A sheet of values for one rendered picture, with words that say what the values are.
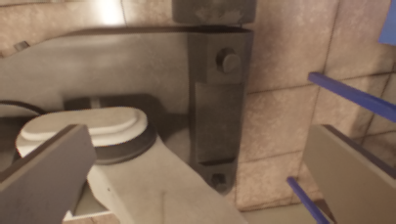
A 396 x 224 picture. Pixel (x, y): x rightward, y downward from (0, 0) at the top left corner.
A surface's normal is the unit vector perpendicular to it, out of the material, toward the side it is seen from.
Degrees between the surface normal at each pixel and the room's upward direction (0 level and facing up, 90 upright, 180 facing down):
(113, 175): 90
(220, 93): 0
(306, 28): 0
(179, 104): 0
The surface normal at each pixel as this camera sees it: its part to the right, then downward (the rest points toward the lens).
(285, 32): 0.19, 0.47
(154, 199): 0.00, -0.88
